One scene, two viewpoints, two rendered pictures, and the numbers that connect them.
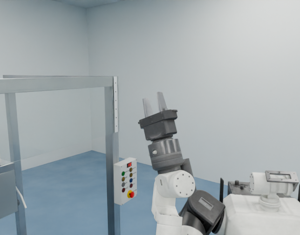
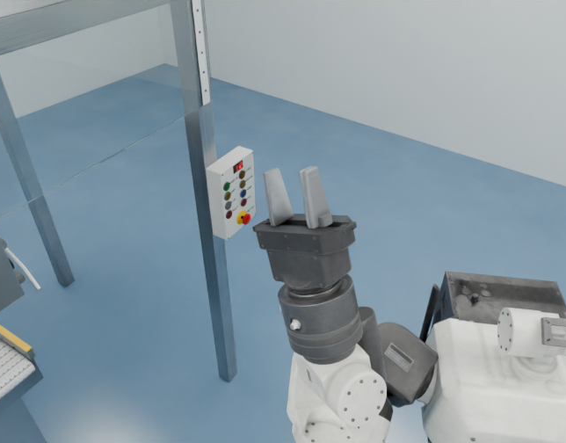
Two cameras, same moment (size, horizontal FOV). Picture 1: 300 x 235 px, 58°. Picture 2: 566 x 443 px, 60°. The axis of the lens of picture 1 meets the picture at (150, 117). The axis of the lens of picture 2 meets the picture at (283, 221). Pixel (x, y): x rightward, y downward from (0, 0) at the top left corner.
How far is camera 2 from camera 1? 40 cm
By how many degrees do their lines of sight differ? 28
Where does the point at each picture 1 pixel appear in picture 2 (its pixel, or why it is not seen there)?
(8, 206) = (2, 293)
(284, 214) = (560, 391)
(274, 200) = (547, 368)
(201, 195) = (390, 337)
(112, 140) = (198, 121)
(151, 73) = not seen: outside the picture
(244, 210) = (478, 377)
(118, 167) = (216, 175)
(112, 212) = (211, 249)
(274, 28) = not seen: outside the picture
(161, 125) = (314, 265)
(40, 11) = not seen: outside the picture
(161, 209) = (308, 414)
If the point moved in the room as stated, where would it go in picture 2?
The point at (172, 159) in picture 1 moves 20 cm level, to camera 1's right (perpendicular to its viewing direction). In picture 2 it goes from (337, 344) to (519, 343)
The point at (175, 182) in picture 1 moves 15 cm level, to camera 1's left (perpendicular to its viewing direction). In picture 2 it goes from (344, 403) to (205, 403)
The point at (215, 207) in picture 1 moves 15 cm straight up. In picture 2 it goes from (418, 363) to (438, 294)
